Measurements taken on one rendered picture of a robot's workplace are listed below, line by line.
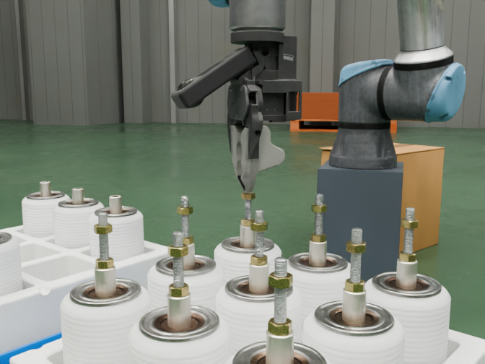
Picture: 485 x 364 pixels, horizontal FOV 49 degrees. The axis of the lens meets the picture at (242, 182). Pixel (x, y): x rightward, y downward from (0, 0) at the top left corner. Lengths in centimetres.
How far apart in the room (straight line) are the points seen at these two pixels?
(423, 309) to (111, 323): 32
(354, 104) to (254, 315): 71
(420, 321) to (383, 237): 60
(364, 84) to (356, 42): 623
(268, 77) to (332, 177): 49
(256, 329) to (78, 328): 18
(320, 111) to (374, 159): 505
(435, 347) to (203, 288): 26
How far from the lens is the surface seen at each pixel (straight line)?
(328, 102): 620
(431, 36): 111
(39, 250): 110
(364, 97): 117
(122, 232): 95
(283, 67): 73
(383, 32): 739
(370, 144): 118
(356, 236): 51
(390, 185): 116
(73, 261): 100
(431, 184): 167
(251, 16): 70
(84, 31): 753
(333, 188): 117
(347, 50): 740
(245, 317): 56
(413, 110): 113
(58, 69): 773
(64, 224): 105
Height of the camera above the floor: 47
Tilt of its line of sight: 10 degrees down
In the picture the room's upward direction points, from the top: straight up
